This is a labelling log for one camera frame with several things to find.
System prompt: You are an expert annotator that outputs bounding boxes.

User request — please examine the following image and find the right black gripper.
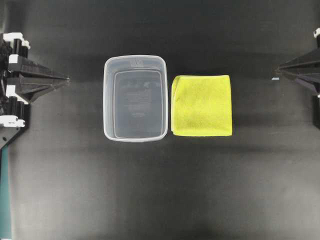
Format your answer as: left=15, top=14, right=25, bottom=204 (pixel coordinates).
left=275, top=27, right=320, bottom=126

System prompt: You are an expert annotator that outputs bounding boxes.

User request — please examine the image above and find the left teal robot arm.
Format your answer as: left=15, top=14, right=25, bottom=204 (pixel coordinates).
left=0, top=32, right=70, bottom=240

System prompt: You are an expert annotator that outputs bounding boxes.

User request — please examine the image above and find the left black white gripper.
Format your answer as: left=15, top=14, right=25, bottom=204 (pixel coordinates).
left=0, top=32, right=70, bottom=128

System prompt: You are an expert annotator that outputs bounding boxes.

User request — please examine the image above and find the yellow folded towel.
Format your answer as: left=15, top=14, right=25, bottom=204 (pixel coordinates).
left=171, top=75, right=233, bottom=137

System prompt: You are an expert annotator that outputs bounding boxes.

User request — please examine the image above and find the clear plastic container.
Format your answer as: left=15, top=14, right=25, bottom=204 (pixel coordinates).
left=103, top=55, right=169, bottom=143

